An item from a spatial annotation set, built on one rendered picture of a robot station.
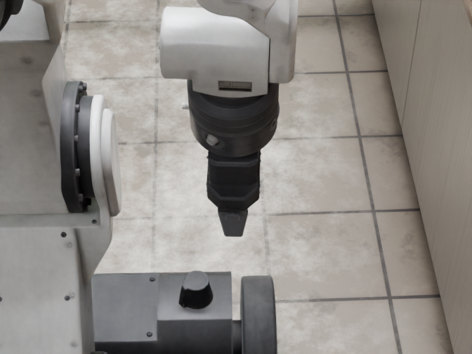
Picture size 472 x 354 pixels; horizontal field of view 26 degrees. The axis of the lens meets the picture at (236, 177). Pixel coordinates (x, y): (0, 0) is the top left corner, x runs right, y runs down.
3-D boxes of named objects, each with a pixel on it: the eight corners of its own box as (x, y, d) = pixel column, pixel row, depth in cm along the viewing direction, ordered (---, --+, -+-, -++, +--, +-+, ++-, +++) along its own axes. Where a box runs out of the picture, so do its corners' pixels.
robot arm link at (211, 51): (277, 137, 97) (281, 64, 87) (165, 132, 98) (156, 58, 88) (282, 43, 103) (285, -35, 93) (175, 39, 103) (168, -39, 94)
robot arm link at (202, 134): (276, 214, 106) (279, 152, 96) (184, 211, 107) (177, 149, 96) (278, 114, 113) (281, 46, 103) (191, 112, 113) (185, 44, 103)
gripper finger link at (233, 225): (219, 230, 112) (218, 201, 107) (248, 230, 112) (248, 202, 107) (218, 242, 112) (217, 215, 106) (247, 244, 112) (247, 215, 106)
